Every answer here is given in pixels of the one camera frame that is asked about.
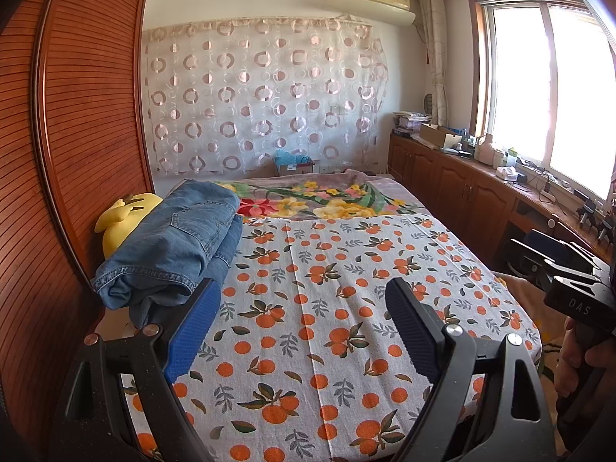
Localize circle pattern sheer curtain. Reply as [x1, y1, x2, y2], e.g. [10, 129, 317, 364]
[141, 16, 390, 176]

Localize cardboard box with blue cloth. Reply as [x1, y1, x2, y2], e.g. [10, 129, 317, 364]
[273, 149, 316, 175]

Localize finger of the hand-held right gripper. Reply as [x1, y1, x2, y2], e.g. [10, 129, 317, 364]
[505, 238, 559, 292]
[524, 228, 609, 273]

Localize beige window curtain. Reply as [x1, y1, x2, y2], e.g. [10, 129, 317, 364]
[418, 0, 448, 128]

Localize wooden slatted wardrobe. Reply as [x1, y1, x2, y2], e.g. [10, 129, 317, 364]
[0, 0, 156, 458]

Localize floral blanket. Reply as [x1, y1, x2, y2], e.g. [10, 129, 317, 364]
[212, 171, 427, 222]

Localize faded blue jeans pants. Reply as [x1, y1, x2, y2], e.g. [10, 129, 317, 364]
[94, 180, 241, 309]

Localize open flat cardboard box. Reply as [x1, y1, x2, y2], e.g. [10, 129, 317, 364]
[420, 124, 463, 150]

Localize long wooden cabinet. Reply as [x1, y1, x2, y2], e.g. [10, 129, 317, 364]
[387, 132, 616, 275]

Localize white plastic jug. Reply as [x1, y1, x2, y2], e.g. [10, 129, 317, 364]
[476, 134, 497, 167]

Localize stack of papers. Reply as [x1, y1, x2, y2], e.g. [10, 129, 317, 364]
[392, 112, 431, 136]

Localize person's right hand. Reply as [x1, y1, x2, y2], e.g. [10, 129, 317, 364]
[553, 327, 616, 393]

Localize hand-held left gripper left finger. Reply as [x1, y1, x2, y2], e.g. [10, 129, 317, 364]
[50, 276, 222, 462]

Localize window with wooden frame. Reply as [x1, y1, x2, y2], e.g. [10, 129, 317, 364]
[467, 0, 616, 208]

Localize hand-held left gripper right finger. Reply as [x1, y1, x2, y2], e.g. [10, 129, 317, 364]
[385, 276, 559, 462]

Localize yellow plush toy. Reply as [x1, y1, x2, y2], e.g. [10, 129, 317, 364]
[95, 192, 164, 259]

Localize orange fruit print bed sheet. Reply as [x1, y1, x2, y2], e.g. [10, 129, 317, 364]
[120, 212, 542, 462]

